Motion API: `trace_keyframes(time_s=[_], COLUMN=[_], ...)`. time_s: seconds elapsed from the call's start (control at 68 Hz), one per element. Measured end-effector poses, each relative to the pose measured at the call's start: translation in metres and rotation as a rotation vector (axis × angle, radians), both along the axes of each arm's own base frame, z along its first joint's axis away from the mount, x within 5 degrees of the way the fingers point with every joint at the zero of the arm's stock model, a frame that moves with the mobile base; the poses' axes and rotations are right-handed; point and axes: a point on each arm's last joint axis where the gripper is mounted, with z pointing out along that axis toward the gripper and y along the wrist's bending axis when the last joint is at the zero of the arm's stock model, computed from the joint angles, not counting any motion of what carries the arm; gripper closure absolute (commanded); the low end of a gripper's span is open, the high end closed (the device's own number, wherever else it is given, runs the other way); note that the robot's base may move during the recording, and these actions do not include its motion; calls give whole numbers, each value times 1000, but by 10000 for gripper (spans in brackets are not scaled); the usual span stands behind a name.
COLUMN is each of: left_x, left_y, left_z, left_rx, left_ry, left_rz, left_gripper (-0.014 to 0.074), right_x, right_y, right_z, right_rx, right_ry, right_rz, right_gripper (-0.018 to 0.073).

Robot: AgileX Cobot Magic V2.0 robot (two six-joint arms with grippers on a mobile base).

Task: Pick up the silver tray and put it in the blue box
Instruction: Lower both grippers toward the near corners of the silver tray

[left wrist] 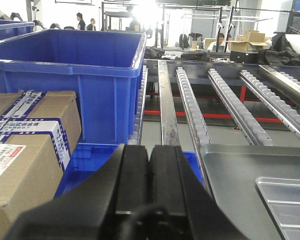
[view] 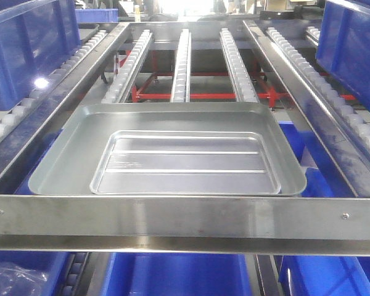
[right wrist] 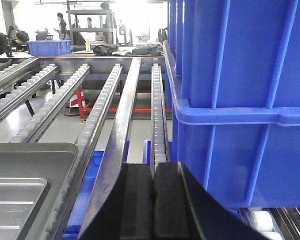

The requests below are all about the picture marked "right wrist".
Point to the standing person dark shirt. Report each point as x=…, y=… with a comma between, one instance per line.
x=61, y=27

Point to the lower blue bin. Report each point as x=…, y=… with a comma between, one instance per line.
x=83, y=198

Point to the large blue plastic crate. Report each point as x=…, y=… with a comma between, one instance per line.
x=245, y=157

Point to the upper stacked blue crate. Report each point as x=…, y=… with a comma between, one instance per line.
x=236, y=53

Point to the silver metal tray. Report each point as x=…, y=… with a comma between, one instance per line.
x=34, y=179

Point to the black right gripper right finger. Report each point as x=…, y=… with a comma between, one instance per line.
x=184, y=210

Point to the steel divider rail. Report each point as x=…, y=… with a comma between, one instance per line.
x=115, y=151

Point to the black bag on table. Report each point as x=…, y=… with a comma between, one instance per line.
x=105, y=49

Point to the white roller track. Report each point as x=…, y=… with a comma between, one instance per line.
x=86, y=143
x=40, y=122
x=160, y=148
x=22, y=93

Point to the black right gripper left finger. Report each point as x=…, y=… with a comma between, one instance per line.
x=127, y=213

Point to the distant blue plastic bin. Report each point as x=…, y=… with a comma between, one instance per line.
x=49, y=48

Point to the metal shelving rack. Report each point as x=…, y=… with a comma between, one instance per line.
x=89, y=25

